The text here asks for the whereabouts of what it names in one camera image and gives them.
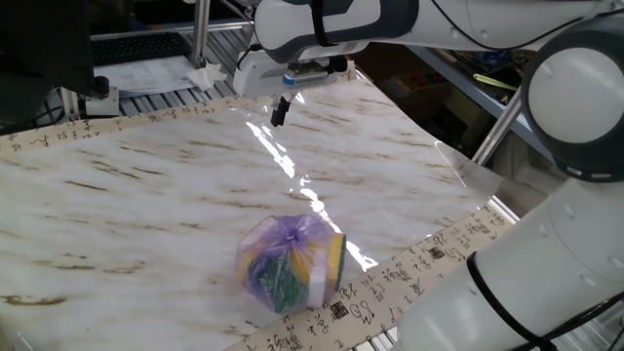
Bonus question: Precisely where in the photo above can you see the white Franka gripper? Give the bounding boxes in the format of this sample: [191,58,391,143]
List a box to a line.
[232,48,350,128]

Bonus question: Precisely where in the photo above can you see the purple plastic bag of things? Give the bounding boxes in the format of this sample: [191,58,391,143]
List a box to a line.
[234,213,348,314]

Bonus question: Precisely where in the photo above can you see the yellow green sponge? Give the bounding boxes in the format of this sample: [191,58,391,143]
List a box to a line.
[325,232,348,294]

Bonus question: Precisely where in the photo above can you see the crumpled white tissue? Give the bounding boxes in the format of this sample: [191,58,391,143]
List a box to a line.
[186,60,229,93]

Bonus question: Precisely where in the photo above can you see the white printed paper sheets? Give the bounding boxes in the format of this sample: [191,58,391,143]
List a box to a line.
[93,54,202,98]

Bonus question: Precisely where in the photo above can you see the colourful flat box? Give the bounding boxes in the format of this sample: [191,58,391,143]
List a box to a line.
[392,67,441,95]

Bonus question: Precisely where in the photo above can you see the glossy marble pattern sheet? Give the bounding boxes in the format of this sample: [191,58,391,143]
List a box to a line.
[0,77,506,351]

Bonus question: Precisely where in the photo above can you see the black keyboard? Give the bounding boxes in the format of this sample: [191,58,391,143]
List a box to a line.
[90,31,194,67]

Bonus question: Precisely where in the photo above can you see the beige calligraphy paper cloth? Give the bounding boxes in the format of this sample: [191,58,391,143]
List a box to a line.
[0,60,518,351]

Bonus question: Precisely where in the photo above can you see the yellow green tool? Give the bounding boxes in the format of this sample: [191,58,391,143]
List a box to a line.
[472,72,519,93]

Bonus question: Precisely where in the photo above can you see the black monitor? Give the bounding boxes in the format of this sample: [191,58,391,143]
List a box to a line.
[0,0,97,127]

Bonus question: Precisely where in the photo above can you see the upright aluminium post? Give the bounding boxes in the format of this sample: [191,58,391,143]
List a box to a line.
[189,0,212,69]

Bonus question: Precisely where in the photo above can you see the white bracket with black knob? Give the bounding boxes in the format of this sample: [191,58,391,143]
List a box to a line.
[77,75,121,118]

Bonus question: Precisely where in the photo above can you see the slanted aluminium post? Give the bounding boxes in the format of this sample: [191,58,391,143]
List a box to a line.
[470,90,527,167]

